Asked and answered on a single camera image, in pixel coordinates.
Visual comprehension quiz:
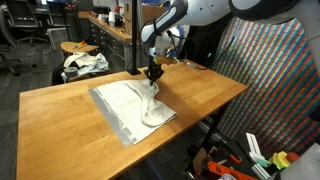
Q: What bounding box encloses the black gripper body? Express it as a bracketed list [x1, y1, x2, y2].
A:
[144, 64, 165, 78]

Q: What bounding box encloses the white towel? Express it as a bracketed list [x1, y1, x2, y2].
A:
[94, 78, 178, 145]

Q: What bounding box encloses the black vertical pole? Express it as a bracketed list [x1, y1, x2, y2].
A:
[127, 0, 142, 76]

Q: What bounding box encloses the grey workbench wooden top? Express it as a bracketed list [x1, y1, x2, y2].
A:
[78, 11, 149, 73]

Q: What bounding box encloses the black bottle red top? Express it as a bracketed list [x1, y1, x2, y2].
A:
[114, 4, 124, 28]

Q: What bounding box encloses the crumpled white cloth pile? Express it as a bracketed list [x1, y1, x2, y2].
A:
[63, 52, 110, 77]

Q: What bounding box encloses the white paper cup stack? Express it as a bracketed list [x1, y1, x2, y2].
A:
[107, 11, 117, 28]

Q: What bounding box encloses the black table leg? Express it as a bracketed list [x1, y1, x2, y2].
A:
[184, 103, 234, 174]

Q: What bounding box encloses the yellow red small tool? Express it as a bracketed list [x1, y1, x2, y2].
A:
[72, 40, 89, 50]

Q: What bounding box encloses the grey tape roll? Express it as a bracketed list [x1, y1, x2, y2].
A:
[63, 66, 80, 80]

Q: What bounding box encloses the black box device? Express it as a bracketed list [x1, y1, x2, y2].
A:
[91, 5, 112, 16]

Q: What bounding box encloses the round wooden side table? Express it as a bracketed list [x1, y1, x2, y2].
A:
[60, 41, 100, 55]

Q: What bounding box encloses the small cardboard box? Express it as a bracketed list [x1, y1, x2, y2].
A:
[192, 146, 210, 173]

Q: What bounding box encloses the black office chair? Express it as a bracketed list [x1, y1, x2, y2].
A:
[0, 3, 22, 77]
[5, 0, 50, 47]
[45, 0, 73, 51]

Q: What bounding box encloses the teal plastic piece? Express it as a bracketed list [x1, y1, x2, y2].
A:
[256, 158, 270, 168]

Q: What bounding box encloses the yellow green plastic object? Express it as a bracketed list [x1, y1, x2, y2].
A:
[268, 150, 292, 170]

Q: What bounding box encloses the red round cap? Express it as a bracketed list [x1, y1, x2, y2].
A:
[285, 151, 300, 164]

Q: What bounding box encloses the white plastic container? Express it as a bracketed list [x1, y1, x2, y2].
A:
[279, 143, 320, 180]

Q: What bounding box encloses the tan wrist camera box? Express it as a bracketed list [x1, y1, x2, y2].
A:
[152, 55, 180, 66]

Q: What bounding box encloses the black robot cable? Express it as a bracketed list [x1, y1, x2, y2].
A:
[164, 29, 238, 72]

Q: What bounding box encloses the silver aluminium rail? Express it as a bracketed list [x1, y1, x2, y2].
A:
[196, 120, 228, 142]

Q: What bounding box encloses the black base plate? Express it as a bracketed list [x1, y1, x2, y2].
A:
[213, 131, 284, 180]

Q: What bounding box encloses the white plastic bracket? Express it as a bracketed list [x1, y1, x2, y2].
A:
[245, 132, 272, 180]

